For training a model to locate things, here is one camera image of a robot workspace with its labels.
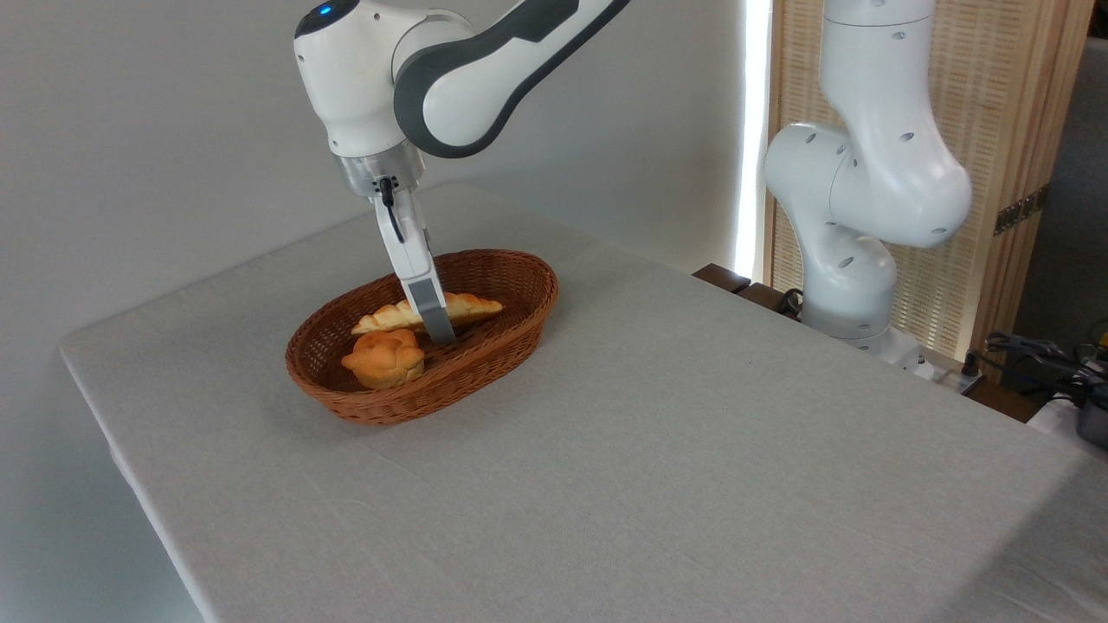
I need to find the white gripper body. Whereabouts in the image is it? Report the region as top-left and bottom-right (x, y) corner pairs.
(374, 189), (438, 286)

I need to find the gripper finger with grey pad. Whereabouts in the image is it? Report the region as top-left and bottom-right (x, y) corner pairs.
(400, 270), (457, 347)

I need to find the long braided bread loaf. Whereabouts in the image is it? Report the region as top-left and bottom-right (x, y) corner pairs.
(351, 292), (504, 336)

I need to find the round flower-shaped bun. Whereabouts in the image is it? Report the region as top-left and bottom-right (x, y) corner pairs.
(341, 329), (426, 390)

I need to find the brown wicker basket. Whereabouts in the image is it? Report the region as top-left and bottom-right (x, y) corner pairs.
(285, 249), (559, 426)

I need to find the dark wooden robot stand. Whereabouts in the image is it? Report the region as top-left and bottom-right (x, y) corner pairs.
(692, 264), (1040, 425)

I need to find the grey tablecloth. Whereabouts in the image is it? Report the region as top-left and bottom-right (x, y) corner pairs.
(59, 182), (1108, 623)

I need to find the wooden slatted folding screen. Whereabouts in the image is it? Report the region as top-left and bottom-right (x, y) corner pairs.
(766, 0), (1096, 382)

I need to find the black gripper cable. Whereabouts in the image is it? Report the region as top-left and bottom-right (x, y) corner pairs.
(378, 177), (405, 244)

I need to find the black cable bundle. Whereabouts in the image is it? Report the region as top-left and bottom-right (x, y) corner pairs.
(982, 331), (1108, 408)

